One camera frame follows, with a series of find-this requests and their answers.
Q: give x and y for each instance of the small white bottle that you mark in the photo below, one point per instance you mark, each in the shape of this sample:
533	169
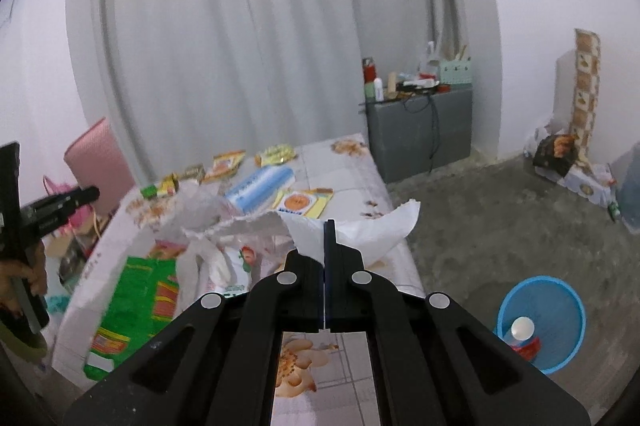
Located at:
378	90

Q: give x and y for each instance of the orange yellow snack packet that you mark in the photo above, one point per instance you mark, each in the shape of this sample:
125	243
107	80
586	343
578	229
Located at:
225	164

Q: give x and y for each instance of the grey cabinet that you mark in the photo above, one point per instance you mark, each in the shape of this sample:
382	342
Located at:
400	141

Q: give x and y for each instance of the white cup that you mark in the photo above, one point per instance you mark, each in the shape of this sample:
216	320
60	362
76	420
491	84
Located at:
522	328

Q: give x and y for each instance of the orange snack bag pink edge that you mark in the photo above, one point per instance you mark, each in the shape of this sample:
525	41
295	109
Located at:
167	249

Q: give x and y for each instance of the small yellow packet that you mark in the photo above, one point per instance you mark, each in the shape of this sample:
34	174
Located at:
169	184

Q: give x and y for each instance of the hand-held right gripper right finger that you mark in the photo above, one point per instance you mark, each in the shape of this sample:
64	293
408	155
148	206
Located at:
336	281

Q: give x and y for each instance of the pale green holder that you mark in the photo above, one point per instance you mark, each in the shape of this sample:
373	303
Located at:
456	72

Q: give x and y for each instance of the white panel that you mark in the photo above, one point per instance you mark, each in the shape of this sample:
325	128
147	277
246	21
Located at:
564	86

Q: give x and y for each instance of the small green box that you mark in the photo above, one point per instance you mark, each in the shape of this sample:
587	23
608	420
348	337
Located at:
149	192

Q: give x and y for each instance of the blue white packet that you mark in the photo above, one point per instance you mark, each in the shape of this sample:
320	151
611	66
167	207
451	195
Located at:
260	188

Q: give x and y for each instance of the blue plastic basket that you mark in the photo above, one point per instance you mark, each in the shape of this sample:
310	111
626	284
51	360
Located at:
555	306

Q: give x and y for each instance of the white strawberry print bottle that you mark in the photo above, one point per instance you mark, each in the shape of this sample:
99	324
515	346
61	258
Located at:
245	256

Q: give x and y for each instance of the pink handbag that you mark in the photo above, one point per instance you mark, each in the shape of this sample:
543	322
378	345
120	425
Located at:
77	220

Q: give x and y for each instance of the pink cushion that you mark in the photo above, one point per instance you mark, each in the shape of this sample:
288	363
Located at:
97	161

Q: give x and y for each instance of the gold white box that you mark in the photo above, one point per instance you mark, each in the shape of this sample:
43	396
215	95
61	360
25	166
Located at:
192	172

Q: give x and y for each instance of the white cloth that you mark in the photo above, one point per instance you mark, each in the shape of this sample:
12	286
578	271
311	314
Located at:
212	263

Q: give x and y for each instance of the yellow round print packet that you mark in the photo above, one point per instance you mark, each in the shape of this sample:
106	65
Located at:
300	203

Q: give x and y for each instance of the dark printed box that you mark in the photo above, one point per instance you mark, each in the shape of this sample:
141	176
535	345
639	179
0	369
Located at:
552	154

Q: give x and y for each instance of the red bottle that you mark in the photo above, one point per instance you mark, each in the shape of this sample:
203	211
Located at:
369	70

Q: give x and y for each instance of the white spray bottle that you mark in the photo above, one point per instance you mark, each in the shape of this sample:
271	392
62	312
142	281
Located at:
432	56

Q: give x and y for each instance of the small green bottle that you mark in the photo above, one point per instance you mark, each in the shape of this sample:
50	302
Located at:
614	211

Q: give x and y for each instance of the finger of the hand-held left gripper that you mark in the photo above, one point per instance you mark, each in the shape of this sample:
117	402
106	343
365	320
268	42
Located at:
65	201

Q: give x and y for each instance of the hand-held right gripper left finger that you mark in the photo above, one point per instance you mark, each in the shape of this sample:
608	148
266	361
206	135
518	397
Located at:
316	281

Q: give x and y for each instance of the white curtain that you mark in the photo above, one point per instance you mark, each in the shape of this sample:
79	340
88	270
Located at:
225	31

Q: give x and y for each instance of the clear plastic bag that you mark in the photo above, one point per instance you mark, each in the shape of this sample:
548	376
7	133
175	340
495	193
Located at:
200	206

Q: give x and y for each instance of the yellow noodle packet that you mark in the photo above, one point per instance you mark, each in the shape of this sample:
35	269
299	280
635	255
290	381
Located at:
276	154

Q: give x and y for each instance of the green snack bag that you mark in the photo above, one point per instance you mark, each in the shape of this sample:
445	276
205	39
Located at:
135	306

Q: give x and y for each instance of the person's left hand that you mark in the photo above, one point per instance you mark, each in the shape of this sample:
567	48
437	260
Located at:
35	273

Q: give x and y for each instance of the red wrapper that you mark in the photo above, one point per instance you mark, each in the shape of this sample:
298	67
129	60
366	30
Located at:
529	348

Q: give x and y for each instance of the white paper tissue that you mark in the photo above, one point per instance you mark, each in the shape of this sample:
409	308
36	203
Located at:
365	231

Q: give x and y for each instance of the white printed carton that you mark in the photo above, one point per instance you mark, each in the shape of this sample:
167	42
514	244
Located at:
585	186

